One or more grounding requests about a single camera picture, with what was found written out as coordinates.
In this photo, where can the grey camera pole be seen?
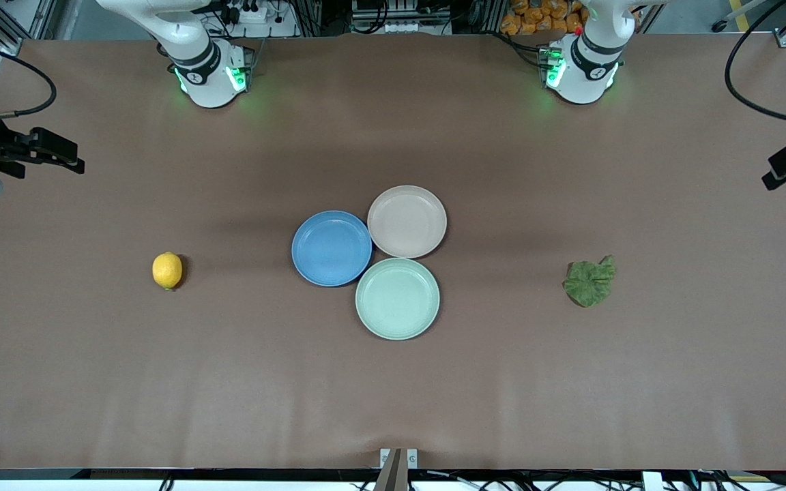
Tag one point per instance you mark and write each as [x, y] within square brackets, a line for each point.
[393, 477]

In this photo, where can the small metal edge bracket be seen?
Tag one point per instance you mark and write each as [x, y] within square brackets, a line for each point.
[385, 457]

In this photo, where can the yellow lemon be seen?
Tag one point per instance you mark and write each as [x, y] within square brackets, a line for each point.
[167, 270]

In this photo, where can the green lettuce leaf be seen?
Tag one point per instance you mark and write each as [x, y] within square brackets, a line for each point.
[587, 283]

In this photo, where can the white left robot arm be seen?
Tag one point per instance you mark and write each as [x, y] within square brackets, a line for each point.
[580, 78]

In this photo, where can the beige plate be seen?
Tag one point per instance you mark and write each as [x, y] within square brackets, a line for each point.
[406, 221]

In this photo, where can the light green plate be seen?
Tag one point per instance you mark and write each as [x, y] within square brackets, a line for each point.
[397, 299]

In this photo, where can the orange snack bag pile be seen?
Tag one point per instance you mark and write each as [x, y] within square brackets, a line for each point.
[529, 17]

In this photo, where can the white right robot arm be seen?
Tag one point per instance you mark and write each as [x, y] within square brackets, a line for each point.
[205, 82]

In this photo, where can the white power strip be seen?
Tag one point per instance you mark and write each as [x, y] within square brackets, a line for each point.
[256, 15]

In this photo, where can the blue plate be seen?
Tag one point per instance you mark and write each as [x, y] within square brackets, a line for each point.
[331, 249]

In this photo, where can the brown table cover sheet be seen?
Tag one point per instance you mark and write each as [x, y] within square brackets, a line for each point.
[161, 375]

